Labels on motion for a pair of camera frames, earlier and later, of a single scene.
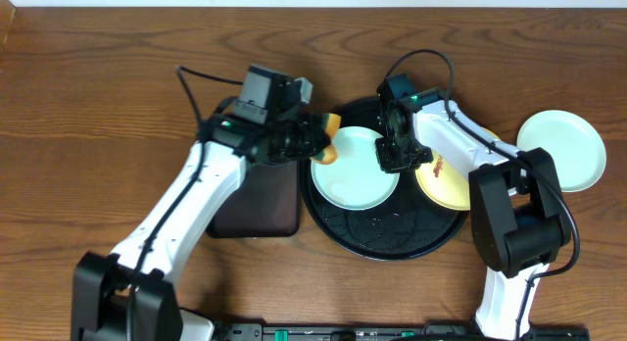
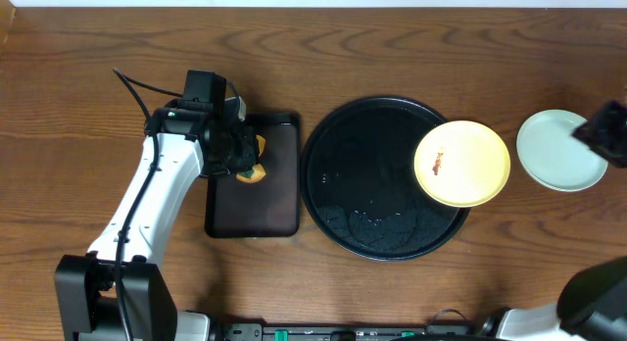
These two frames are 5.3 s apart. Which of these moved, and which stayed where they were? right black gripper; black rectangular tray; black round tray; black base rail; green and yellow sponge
Moved: green and yellow sponge; right black gripper
Stayed: black round tray; black rectangular tray; black base rail
